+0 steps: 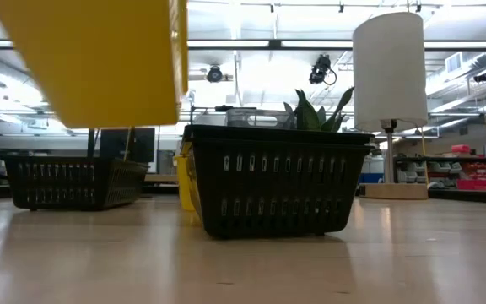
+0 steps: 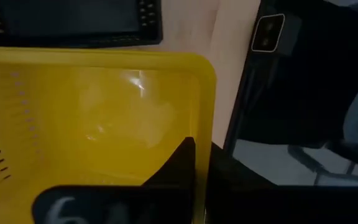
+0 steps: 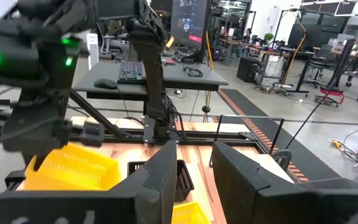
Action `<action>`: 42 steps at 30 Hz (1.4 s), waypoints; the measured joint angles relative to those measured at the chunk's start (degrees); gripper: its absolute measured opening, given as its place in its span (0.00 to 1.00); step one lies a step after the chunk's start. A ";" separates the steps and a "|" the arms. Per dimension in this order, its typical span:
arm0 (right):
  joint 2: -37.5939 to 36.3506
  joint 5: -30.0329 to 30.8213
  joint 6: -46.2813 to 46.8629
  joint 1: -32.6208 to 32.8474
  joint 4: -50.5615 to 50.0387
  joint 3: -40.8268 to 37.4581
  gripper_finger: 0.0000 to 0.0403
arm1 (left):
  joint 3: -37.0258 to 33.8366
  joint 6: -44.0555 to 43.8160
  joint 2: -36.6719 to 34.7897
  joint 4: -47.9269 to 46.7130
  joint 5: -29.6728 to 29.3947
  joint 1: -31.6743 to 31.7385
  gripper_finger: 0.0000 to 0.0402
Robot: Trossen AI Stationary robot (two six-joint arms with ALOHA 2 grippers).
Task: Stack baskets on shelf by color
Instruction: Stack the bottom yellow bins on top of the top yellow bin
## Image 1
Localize grey translucent plastic basket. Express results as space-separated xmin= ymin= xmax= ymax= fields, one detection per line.
xmin=224 ymin=107 xmax=298 ymax=130

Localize black perforated plastic basket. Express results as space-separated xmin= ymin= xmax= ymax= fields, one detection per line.
xmin=182 ymin=124 xmax=375 ymax=147
xmin=3 ymin=155 xmax=150 ymax=211
xmin=186 ymin=138 xmax=375 ymax=240

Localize green snake plant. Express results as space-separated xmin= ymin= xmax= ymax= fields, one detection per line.
xmin=283 ymin=86 xmax=356 ymax=133

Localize round black ceiling device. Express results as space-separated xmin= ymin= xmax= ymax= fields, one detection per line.
xmin=206 ymin=65 xmax=224 ymax=84

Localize black rectangular panel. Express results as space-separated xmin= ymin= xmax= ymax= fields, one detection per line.
xmin=99 ymin=128 xmax=156 ymax=164

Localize black overhead crossbar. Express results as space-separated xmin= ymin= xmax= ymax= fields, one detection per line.
xmin=0 ymin=39 xmax=486 ymax=52

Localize blue storage bins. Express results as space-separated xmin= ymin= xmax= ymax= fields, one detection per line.
xmin=359 ymin=171 xmax=386 ymax=185

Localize white lamp with wooden base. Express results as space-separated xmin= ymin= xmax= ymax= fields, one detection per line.
xmin=351 ymin=11 xmax=429 ymax=201

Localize storage rack with red bins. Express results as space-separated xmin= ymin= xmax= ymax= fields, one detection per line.
xmin=394 ymin=143 xmax=486 ymax=206

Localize black ceiling camera with cable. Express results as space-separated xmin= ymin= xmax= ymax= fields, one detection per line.
xmin=308 ymin=53 xmax=338 ymax=86

